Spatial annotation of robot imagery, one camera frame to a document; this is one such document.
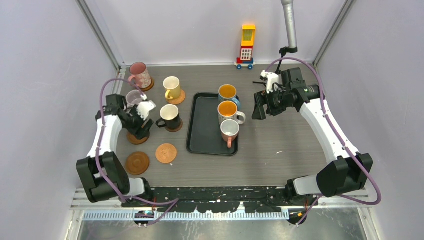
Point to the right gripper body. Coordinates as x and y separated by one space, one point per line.
277 102

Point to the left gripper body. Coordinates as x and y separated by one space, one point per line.
135 124

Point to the lilac ribbed mug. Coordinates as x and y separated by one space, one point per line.
134 97

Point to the black white-inside mug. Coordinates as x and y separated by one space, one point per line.
169 117

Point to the salmon pink mug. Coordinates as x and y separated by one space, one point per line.
229 131

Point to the dusty pink mug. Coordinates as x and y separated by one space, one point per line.
138 71

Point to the woven rattan coaster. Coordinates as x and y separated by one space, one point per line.
178 100
166 153

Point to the dark walnut round coaster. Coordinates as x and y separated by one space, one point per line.
173 130

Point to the yellow mug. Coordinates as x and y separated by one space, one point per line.
173 87

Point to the black plastic tray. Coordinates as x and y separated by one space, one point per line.
204 133

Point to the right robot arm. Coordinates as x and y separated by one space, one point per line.
343 173

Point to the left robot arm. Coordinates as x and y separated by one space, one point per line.
101 173

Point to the brown wooden saucer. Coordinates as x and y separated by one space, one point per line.
146 84
137 163
133 140

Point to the blue orange-inside mug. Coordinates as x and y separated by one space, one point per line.
228 92

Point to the white floral orange-inside mug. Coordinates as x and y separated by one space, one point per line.
228 110

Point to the brown wooden saucer far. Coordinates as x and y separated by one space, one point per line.
146 84

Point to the colourful toy block tower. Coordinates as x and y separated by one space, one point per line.
245 58

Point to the brown wooden saucer near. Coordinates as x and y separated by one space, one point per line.
137 163

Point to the grey metal pole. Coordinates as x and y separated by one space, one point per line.
289 16

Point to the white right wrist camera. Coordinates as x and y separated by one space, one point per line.
271 80

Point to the aluminium rail frame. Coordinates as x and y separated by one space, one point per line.
143 213

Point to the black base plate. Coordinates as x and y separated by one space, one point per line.
254 199

